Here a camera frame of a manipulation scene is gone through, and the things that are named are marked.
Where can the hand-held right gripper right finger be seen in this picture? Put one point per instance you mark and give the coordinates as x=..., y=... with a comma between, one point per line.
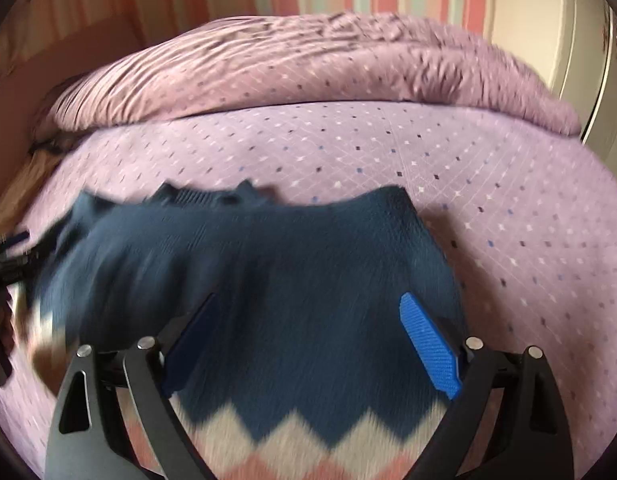
x=431, y=350

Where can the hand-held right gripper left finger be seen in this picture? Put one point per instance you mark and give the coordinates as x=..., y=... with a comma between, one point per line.
x=188, y=350

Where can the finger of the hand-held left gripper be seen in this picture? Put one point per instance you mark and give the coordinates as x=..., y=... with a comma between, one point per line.
x=13, y=242

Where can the navy diamond-pattern knit sweater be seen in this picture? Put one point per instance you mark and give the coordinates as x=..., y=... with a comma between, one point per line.
x=288, y=285

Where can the purple dotted bed sheet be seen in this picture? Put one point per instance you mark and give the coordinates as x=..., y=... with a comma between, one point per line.
x=488, y=210

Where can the purple dotted duvet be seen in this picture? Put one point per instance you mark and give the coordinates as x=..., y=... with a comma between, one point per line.
x=313, y=70

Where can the cream wardrobe with flower decals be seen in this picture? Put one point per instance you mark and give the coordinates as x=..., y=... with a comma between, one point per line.
x=563, y=60

